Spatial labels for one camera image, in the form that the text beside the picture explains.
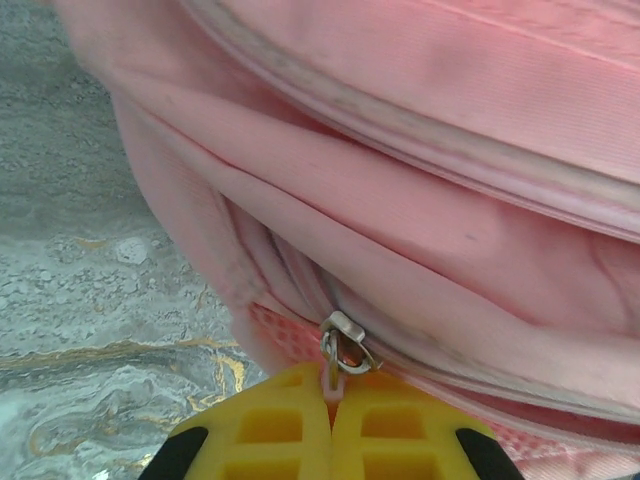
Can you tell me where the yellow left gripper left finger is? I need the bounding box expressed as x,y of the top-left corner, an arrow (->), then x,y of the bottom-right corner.
139,362 -> 334,480

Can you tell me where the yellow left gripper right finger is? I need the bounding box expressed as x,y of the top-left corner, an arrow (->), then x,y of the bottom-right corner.
330,372 -> 526,480

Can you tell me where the pink student backpack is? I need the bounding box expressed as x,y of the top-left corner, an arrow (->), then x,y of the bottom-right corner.
49,0 -> 640,480

